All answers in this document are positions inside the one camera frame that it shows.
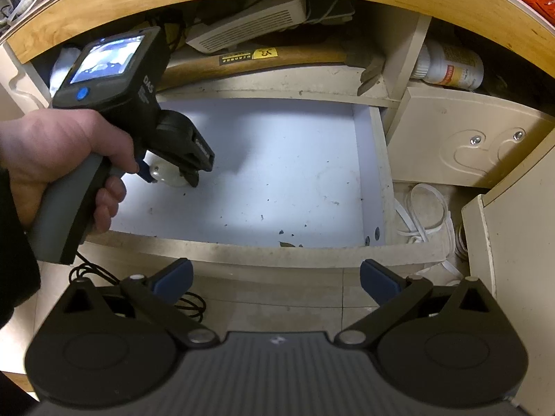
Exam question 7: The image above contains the white pill bottle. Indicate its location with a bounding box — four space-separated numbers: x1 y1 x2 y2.
411 40 485 93

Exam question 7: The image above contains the person's left hand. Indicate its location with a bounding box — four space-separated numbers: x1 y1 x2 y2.
0 108 136 235

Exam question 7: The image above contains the white router box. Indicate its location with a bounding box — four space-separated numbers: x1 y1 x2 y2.
186 0 309 53

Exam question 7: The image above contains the cream cabinet panel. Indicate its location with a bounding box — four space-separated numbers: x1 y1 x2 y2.
460 147 555 319

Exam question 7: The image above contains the wooden handle hammer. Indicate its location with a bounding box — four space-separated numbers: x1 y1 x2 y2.
161 44 387 97

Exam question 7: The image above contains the black cable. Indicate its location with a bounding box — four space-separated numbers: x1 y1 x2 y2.
68 249 208 326

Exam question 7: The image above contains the white plastic bag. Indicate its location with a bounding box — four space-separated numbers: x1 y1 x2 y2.
50 44 85 94

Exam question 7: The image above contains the cream drawer front panel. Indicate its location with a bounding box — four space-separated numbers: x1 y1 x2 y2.
385 86 555 190

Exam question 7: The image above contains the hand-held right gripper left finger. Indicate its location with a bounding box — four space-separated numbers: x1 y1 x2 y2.
63 258 216 350

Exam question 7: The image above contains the white drawer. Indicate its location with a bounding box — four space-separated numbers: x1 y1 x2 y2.
80 89 454 271

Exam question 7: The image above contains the white flat cable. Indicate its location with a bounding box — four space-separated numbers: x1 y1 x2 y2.
395 182 466 279

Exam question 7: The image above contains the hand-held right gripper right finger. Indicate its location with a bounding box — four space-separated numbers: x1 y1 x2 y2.
335 259 496 347

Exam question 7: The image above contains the small white round object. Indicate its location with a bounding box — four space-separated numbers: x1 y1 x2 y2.
148 162 190 189

